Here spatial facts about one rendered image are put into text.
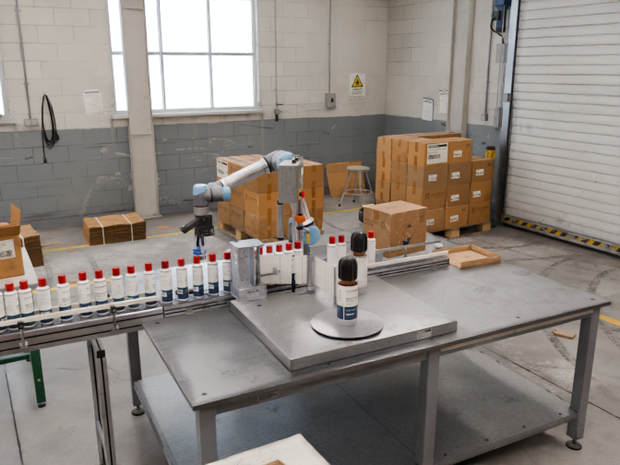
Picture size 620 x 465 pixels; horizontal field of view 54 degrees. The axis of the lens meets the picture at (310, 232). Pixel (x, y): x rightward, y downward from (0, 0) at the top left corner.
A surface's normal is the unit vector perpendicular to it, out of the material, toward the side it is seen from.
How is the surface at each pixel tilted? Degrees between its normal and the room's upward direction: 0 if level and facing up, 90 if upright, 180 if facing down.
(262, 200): 89
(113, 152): 90
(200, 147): 90
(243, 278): 90
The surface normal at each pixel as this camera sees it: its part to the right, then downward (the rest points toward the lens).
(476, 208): 0.52, 0.18
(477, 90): -0.87, 0.13
